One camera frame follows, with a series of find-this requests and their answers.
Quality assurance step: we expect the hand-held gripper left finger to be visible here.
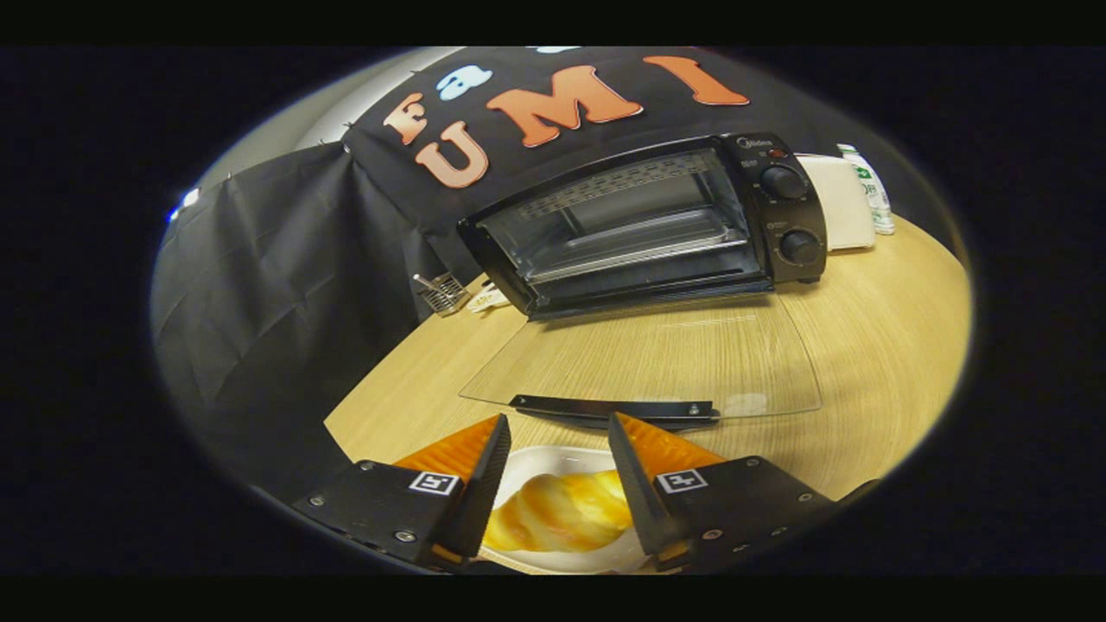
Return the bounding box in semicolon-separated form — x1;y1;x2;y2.
292;413;513;573

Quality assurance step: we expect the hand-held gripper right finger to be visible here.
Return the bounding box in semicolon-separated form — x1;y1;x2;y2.
607;411;882;573

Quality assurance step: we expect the golden bread roll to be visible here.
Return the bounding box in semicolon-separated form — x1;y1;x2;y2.
482;469;636;554

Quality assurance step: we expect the black toaster oven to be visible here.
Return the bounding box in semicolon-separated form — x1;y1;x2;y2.
456;131;829;433

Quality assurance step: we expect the white slot toaster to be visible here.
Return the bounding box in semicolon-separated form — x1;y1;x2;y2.
795;154;877;252

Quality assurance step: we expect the white foam plate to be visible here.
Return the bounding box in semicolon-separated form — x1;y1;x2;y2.
471;445;659;575

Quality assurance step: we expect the small clear glass holder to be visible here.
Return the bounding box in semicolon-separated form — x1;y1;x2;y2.
412;271;471;317

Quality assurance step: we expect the black backdrop cloth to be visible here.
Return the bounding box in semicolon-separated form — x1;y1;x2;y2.
151;48;951;519

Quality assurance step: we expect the white bottle green label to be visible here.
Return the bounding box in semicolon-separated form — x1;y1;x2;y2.
836;143;896;237

